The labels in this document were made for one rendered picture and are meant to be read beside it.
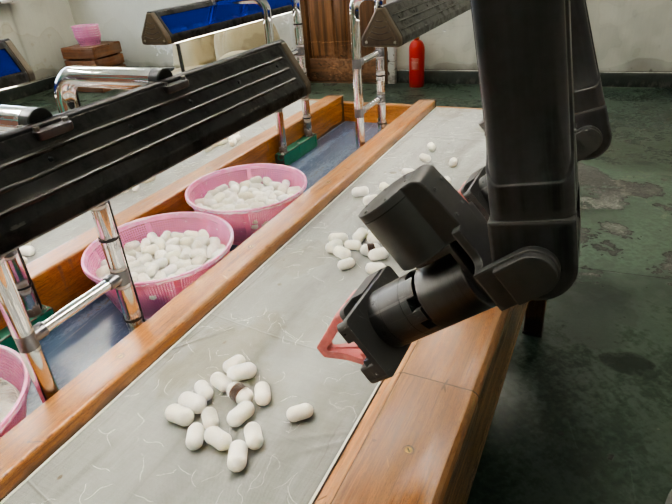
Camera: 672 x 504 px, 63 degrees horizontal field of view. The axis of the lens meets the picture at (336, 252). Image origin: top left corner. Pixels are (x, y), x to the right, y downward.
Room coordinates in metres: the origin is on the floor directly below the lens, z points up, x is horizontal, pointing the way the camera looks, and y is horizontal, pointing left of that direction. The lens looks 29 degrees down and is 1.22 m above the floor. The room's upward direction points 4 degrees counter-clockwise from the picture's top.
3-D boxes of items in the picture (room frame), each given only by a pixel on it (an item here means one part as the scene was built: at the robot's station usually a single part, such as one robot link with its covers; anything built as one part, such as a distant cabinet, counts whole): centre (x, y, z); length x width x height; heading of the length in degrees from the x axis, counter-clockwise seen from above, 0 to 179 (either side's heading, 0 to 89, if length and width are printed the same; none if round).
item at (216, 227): (0.88, 0.32, 0.72); 0.27 x 0.27 x 0.10
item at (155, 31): (1.63, 0.23, 1.08); 0.62 x 0.08 x 0.07; 152
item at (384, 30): (1.37, -0.26, 1.08); 0.62 x 0.08 x 0.07; 152
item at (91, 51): (6.18, 2.40, 0.32); 0.42 x 0.42 x 0.64; 66
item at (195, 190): (1.13, 0.18, 0.72); 0.27 x 0.27 x 0.10
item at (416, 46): (5.16, -0.87, 0.25); 0.18 x 0.14 x 0.49; 156
